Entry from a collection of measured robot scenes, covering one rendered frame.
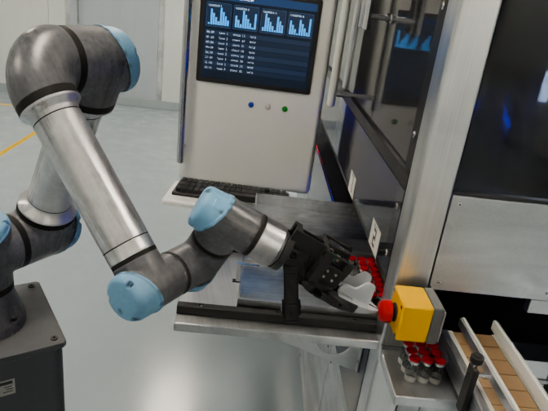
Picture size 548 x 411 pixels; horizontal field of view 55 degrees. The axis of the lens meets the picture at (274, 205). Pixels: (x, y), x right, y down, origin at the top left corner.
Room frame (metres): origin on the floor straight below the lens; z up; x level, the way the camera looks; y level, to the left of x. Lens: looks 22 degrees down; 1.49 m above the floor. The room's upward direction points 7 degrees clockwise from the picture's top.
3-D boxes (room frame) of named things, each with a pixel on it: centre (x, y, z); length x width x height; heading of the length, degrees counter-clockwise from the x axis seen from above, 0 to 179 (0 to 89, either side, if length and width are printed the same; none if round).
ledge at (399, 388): (0.79, -0.31, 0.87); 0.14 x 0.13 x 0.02; 93
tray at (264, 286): (1.05, -0.12, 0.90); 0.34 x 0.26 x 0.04; 93
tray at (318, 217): (1.39, -0.12, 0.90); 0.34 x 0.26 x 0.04; 93
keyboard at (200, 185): (1.74, 0.15, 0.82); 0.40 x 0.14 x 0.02; 89
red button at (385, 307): (0.80, -0.22, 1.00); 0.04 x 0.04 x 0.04; 3
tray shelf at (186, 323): (1.21, -0.06, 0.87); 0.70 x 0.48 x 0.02; 3
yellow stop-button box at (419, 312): (0.81, -0.27, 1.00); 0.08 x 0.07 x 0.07; 93
